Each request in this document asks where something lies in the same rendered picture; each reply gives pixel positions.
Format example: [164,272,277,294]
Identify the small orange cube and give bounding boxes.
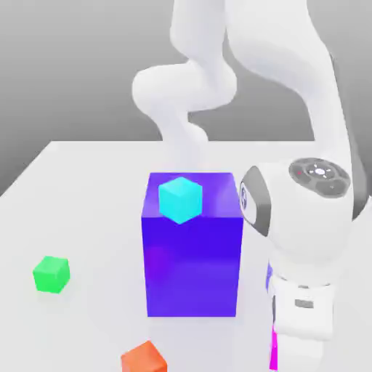
[121,340,169,372]

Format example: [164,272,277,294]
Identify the large purple box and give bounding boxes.
[141,171,244,318]

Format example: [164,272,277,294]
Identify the small magenta cube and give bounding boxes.
[269,323,279,372]

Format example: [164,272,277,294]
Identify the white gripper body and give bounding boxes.
[276,333,324,372]

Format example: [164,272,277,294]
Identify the small green cube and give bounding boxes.
[32,255,71,294]

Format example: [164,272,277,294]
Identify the small cyan cube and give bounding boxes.
[158,176,203,225]

